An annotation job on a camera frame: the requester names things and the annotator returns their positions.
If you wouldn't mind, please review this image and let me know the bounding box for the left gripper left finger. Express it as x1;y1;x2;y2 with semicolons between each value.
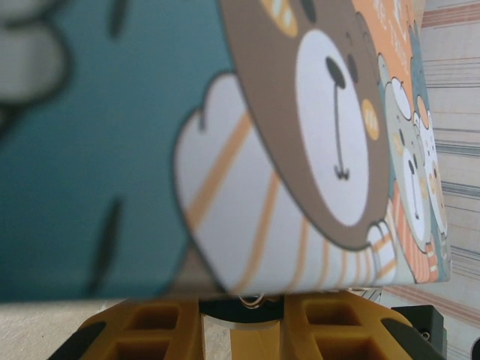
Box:
55;298;206;360

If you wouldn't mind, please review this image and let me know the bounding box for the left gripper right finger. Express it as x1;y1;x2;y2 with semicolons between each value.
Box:
228;292;443;360

